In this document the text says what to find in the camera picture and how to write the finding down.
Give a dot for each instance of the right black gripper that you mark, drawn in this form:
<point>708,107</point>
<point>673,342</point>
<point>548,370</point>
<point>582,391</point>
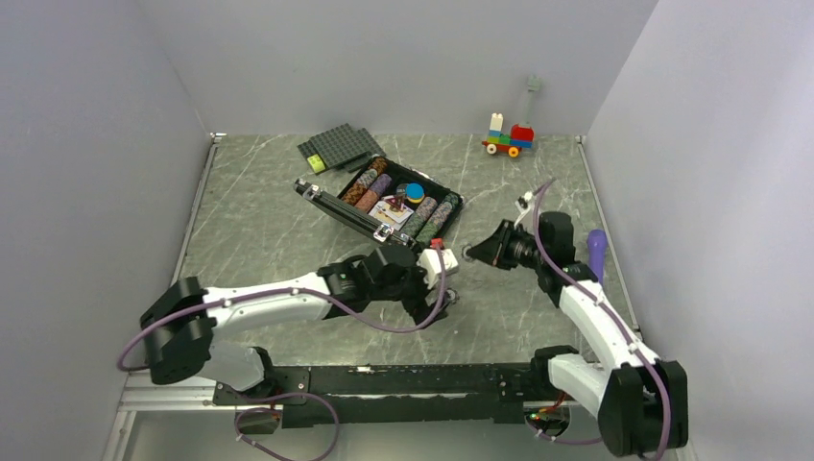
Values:
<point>493,251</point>

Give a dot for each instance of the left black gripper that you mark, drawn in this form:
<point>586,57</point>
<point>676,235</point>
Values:
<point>418,307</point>

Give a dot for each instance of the triangular all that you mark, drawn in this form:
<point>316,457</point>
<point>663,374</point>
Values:
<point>396,203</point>

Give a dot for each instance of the aluminium poker case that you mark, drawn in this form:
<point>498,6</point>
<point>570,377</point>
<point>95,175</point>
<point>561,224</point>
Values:
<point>332,205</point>

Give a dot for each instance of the blue round plastic disc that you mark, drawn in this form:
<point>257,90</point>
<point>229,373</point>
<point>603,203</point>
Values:
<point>414,190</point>

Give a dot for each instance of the short chip stack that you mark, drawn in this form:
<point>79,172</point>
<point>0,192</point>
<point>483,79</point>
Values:
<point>451,295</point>

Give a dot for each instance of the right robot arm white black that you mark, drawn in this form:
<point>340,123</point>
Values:
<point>639,400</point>

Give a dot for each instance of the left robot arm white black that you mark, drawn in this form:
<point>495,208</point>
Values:
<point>185,331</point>

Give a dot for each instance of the green blue chip row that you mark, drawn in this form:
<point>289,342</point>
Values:
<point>437,219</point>

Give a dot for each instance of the playing card deck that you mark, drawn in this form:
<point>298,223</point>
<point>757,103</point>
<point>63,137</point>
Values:
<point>396,220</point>

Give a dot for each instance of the purple toy microphone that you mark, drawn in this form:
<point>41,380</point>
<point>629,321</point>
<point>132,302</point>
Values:
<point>597,245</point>

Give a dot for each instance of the red pink chip row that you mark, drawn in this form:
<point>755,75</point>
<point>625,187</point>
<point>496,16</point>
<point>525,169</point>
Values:
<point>367,201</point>

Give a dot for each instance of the purple chip row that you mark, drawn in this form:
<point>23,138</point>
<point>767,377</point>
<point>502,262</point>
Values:
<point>379,186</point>

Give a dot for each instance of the colourful lego train toy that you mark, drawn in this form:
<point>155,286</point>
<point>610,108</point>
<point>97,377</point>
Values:
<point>513,143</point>

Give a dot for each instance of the orange brown chip row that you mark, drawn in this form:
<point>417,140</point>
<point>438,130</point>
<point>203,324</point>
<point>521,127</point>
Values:
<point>364,181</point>

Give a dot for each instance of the dark grey lego baseplate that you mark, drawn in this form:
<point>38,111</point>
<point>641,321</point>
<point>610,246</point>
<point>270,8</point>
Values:
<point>342,147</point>

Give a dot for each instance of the yellow-green lego brick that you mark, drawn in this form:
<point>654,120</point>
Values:
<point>316,164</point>

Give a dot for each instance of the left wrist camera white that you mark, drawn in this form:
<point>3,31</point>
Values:
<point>435,260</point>

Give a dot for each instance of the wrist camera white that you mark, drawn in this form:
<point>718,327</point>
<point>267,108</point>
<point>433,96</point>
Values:
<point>525,202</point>
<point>435,260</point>

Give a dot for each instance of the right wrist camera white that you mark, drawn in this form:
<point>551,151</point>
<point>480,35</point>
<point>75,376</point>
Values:
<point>525,202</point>

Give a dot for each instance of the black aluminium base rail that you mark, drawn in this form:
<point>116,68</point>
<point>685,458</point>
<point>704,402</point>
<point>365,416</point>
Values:
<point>500,392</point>

